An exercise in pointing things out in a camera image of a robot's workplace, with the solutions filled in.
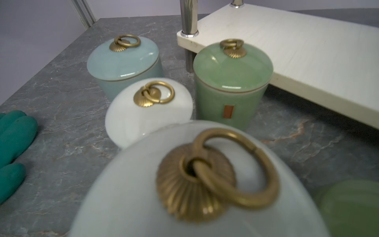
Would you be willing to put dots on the small green canister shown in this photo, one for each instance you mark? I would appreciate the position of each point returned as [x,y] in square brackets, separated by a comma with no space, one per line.
[231,78]

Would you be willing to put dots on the white two-tier shelf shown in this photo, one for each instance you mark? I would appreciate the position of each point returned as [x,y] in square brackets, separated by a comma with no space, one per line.
[332,63]

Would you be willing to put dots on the green work glove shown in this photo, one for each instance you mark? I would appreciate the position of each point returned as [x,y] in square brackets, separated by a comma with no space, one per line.
[18,131]

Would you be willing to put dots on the light blue canister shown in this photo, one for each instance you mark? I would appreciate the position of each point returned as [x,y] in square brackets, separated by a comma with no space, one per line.
[122,61]

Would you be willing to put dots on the large green canister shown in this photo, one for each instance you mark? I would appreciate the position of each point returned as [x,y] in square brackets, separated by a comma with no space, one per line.
[350,208]

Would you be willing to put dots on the grey canister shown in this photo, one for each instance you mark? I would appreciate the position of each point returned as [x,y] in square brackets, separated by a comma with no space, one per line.
[147,106]
[198,179]

